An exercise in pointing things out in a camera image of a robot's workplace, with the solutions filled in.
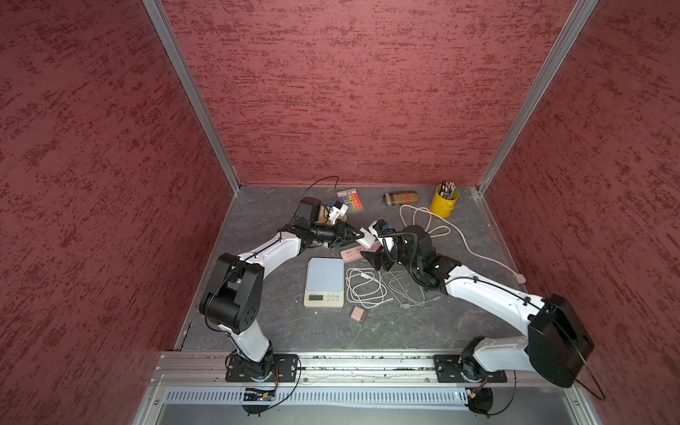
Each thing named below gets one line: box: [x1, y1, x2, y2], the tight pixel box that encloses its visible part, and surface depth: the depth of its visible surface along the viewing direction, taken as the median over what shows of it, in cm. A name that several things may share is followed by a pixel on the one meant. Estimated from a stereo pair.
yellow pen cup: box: [430, 184, 460, 219], surface depth 108 cm
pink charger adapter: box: [350, 306, 369, 324], surface depth 84 cm
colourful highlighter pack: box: [336, 187, 364, 212], surface depth 117 cm
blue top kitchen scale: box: [303, 256, 345, 309], surface depth 90 cm
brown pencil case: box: [382, 190, 420, 207], surface depth 116 cm
